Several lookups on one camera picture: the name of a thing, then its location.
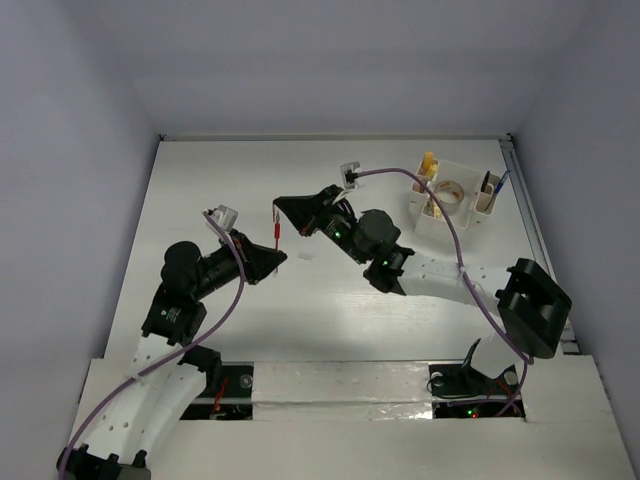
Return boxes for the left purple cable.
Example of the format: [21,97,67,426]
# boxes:
[57,209,247,476]

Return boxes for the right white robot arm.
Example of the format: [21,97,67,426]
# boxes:
[273,185,572,392]

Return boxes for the pink highlighter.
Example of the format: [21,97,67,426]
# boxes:
[427,164,438,178]

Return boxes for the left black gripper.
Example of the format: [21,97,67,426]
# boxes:
[192,228,286,299]

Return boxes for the blue pen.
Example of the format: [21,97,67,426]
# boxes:
[493,170,511,196]

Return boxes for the red pen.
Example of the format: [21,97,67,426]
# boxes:
[272,206,281,251]

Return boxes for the yellow highlighter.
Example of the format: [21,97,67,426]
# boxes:
[421,151,434,176]

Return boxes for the black scissors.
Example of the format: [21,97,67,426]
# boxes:
[480,170,491,192]

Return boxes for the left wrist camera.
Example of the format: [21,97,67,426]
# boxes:
[202,205,238,233]

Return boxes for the white desk organizer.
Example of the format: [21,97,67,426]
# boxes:
[409,152,503,239]

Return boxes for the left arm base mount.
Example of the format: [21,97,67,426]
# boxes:
[181,363,254,421]

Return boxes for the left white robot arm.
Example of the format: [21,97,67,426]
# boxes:
[57,230,287,479]

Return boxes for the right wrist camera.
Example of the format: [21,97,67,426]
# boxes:
[338,162,361,201]

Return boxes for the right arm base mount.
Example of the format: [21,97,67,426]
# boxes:
[426,363,525,419]

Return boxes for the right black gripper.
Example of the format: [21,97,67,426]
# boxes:
[277,183,368,265]

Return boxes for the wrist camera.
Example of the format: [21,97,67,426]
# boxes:
[202,205,238,233]
[338,162,361,201]

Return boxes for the beige masking tape roll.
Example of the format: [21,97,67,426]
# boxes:
[427,200,442,219]

